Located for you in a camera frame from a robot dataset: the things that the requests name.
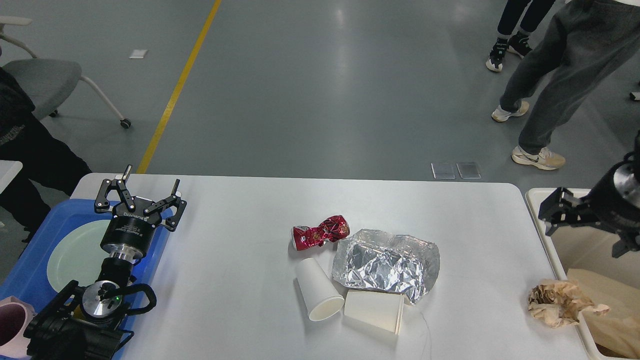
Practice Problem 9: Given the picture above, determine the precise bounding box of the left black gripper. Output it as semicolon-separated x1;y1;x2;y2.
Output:
94;165;187;261

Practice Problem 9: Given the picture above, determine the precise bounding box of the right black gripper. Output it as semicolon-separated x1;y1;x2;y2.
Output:
538;160;640;259

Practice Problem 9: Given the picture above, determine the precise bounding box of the light green plate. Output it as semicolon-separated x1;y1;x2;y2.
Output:
46;219;110;292

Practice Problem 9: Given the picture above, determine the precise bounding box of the brown paper wad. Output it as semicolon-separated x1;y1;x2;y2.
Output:
527;279;611;329

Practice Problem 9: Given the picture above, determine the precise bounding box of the brown paper bag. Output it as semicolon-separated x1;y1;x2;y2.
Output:
567;268;640;359

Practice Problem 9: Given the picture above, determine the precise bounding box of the pink mug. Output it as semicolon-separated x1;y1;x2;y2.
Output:
0;296;36;360

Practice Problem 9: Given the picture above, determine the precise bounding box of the white paper cup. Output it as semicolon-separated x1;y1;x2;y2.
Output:
295;257;345;322

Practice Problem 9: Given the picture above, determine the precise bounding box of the aluminium foil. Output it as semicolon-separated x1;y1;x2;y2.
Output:
332;228;441;305

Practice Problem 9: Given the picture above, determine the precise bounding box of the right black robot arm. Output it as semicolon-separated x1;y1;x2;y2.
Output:
537;136;640;258

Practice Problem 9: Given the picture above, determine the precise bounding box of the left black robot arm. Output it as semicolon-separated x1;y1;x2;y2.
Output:
23;165;187;360

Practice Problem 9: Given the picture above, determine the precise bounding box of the beige plastic bin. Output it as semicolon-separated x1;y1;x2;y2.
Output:
525;187;640;360

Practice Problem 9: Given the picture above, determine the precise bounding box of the person in black clothes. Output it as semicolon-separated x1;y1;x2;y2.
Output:
0;69;92;243

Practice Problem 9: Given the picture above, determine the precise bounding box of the white side table corner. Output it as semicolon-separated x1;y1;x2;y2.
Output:
0;160;23;193

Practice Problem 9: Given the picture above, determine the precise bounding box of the grey office chair left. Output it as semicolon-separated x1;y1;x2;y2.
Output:
0;16;131;129

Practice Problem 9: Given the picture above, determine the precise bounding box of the crushed red can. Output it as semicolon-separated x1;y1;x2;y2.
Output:
291;215;351;251

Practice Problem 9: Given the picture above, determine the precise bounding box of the person in dark sneakers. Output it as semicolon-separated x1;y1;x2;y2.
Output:
486;0;554;73

